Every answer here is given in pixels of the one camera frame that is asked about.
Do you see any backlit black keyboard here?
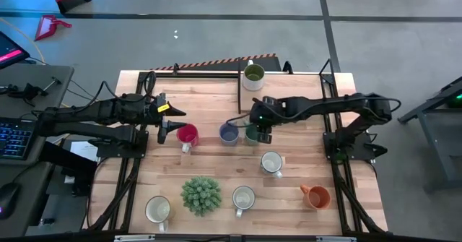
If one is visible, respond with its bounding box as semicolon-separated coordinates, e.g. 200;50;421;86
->
0;117;37;162

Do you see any lavender blue mug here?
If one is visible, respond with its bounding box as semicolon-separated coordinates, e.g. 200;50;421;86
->
219;122;240;147

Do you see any succulent plant grey pot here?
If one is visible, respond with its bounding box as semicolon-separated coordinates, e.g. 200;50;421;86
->
180;176;223;217

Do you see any black monitor stand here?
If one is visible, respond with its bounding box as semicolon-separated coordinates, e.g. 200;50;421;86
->
38;140;98;198

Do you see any red mug white handle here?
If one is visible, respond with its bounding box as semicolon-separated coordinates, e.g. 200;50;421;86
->
175;123;200;154

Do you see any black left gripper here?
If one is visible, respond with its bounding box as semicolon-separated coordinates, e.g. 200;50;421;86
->
146;92;188;145

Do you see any red dustpan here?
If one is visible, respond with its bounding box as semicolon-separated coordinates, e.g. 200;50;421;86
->
34;14;73;43

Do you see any blue floral white mug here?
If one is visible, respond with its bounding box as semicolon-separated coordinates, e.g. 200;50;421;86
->
260;150;284;180
231;185;256;219

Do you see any black tablet screen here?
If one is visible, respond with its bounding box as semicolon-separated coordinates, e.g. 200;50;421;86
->
0;30;32;71

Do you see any black clamp tool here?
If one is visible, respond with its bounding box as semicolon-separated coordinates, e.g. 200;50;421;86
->
0;76;62;104

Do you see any wooden shelf black frame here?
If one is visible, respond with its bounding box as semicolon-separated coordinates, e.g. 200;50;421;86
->
237;57;340;116

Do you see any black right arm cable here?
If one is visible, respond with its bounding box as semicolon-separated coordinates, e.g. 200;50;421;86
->
225;112;256;128

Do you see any orange mug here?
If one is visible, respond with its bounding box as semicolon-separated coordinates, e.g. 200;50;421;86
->
300;183;332;211

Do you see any teal green mug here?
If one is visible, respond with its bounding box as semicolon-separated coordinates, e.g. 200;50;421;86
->
244;121;261;147

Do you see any black metal table frame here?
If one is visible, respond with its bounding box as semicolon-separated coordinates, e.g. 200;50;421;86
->
86;63;389;235

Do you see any white paper sheet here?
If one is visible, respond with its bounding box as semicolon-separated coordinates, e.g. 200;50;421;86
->
70;140;100;163

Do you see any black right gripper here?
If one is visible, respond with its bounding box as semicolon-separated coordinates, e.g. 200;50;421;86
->
249;103;286;144

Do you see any black computer mouse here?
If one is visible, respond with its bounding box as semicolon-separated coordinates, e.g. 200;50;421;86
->
0;182;22;221

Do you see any silver metal bracket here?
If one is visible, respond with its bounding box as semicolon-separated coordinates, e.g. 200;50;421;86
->
113;234;156;242
315;235;358;242

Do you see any hazard striped black platform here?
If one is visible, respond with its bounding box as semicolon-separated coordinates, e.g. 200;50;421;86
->
149;53;282;72

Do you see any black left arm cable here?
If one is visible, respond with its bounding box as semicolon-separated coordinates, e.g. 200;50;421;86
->
68;70;158;105

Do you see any grey desk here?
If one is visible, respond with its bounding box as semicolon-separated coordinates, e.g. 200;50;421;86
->
0;64;76;242

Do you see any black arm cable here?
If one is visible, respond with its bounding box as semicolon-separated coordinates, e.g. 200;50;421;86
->
225;112;256;128
68;70;158;105

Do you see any black metal stand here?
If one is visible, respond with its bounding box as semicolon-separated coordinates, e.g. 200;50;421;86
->
396;76;462;194

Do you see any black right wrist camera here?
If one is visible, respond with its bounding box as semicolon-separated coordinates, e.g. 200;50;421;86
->
262;95;287;110

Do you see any white mug green interior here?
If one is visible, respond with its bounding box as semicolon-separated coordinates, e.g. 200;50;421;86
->
241;59;266;92

